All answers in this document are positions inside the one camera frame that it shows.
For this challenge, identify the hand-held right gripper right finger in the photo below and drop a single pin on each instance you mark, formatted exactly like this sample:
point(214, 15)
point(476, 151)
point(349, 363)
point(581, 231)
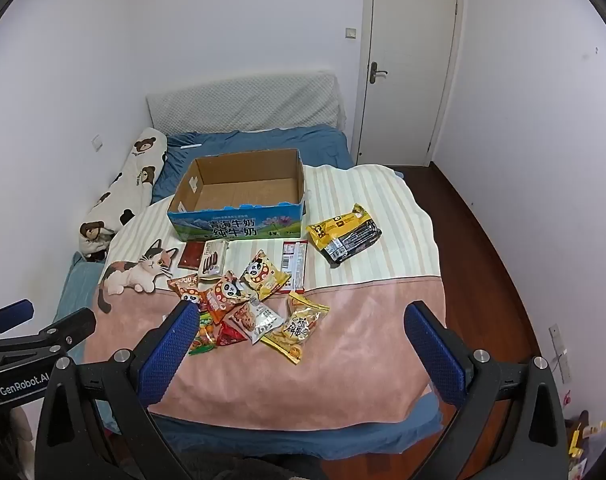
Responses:
point(435, 355)

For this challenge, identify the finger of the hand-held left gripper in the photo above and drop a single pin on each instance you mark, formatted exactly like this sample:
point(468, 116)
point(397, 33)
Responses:
point(65, 327)
point(13, 312)

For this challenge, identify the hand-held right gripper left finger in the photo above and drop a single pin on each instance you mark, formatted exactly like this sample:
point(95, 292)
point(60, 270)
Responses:
point(168, 350)

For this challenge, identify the green and orange snack packet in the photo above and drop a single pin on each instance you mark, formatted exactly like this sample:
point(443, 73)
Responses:
point(205, 337)

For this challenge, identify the small red snack packet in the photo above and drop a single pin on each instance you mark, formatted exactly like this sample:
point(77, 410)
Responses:
point(229, 335)

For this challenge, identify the orange panda snack packet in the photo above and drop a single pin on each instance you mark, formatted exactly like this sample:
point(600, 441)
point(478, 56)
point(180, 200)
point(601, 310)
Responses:
point(183, 287)

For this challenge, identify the red panda snack packet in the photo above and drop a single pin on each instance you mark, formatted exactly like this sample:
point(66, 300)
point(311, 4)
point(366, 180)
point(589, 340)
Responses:
point(225, 292)

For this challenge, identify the white cookie packet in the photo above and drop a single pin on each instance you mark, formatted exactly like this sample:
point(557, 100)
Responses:
point(255, 320)

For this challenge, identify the dark red packet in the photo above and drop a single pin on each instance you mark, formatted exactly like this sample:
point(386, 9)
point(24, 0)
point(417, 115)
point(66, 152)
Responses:
point(191, 256)

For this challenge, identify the beige chocolate stick packet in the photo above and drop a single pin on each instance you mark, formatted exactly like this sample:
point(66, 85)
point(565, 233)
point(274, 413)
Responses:
point(214, 259)

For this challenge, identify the yellow panda snack packet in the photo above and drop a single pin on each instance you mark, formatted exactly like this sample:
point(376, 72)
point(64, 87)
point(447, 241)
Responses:
point(264, 275)

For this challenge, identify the yellow chips packet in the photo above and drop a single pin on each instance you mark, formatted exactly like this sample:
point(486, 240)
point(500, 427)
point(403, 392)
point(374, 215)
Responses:
point(295, 330)

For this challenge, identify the large yellow and black packet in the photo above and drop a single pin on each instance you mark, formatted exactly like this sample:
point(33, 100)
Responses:
point(345, 235)

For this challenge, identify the red and white snack packet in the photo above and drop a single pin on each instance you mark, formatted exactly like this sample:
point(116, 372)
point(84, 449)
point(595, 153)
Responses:
point(294, 265)

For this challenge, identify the blue printed cardboard box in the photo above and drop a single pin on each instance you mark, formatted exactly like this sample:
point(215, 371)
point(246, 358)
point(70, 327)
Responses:
point(243, 195)

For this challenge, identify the light blue cloth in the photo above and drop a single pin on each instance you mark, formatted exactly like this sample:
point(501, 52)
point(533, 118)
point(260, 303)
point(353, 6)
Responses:
point(78, 285)

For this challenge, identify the cat print pink striped blanket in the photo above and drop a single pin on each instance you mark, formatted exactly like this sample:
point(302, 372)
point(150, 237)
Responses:
point(333, 340)

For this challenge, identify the white bear print pillow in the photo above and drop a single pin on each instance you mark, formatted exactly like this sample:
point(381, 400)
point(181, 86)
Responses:
point(133, 180)

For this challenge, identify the pile of small clutter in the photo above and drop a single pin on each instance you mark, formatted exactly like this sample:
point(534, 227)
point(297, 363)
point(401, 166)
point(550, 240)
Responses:
point(583, 440)

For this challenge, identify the small white stick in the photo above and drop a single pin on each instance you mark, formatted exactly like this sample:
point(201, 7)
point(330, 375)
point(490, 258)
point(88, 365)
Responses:
point(191, 146)

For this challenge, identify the blue bed sheet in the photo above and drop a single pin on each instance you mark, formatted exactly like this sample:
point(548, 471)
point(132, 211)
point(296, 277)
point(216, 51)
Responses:
point(263, 140)

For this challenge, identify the grey quilted headboard cushion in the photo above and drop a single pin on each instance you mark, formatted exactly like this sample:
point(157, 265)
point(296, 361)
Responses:
point(243, 102)

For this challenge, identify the white door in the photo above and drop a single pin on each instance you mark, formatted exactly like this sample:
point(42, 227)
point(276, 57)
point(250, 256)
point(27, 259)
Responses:
point(408, 70)

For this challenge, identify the white wall fixture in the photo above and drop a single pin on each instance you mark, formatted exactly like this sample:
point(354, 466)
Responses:
point(560, 352)

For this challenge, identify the white wall socket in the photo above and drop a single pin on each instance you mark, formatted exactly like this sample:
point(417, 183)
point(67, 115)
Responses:
point(97, 143)

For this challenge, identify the white light switch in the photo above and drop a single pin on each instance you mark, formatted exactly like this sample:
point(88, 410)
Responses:
point(351, 33)

